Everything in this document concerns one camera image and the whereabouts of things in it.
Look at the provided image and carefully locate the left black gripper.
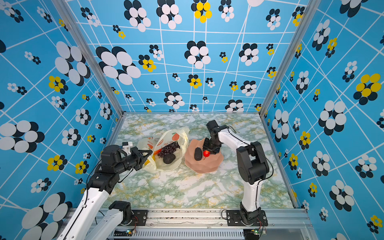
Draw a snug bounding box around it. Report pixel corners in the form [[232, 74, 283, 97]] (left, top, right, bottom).
[[114, 147, 152, 176]]

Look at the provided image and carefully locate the yellow red mango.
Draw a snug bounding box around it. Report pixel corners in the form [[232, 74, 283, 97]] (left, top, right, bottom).
[[203, 151, 211, 158]]

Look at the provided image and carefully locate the pink scalloped fruit bowl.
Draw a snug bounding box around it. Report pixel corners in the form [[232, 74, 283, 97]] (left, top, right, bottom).
[[185, 139, 224, 174]]

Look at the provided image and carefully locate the green orange papaya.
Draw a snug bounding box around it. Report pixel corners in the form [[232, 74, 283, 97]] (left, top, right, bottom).
[[154, 149, 162, 155]]

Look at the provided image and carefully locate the dark avocado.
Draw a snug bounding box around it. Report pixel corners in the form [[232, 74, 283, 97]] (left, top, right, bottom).
[[194, 147, 203, 161], [163, 154, 176, 165]]

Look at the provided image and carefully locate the cream printed plastic bag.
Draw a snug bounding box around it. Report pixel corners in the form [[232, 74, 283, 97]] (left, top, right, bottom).
[[137, 127, 190, 173]]

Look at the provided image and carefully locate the purple grape bunch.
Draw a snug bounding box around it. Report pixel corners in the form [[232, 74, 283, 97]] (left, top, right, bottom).
[[158, 142, 181, 158]]

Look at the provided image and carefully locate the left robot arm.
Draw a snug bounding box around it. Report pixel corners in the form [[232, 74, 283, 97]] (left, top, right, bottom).
[[58, 143, 153, 240]]

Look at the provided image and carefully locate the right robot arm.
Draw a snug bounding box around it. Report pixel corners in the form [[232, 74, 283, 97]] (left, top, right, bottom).
[[203, 120, 270, 227]]

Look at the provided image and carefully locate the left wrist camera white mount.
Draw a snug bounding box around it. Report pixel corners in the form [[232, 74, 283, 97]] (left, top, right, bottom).
[[122, 142, 133, 155]]

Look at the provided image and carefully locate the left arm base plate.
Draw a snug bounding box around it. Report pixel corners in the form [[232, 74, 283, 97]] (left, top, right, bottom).
[[119, 210, 149, 227]]

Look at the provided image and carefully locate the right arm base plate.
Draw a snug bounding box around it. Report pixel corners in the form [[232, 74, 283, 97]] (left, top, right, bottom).
[[224, 210, 269, 227]]

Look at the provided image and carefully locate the aluminium front rail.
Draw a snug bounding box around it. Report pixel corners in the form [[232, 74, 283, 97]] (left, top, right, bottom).
[[92, 209, 318, 240]]

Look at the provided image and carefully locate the left aluminium corner post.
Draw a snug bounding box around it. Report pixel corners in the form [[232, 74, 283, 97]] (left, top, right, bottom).
[[52, 1, 124, 118]]

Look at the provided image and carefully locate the aluminium corner post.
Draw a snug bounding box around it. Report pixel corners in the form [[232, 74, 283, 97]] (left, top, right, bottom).
[[259, 0, 323, 116], [52, 1, 124, 118]]

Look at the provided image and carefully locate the right aluminium corner post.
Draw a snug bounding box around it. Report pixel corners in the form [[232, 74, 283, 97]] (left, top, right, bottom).
[[259, 0, 323, 116]]

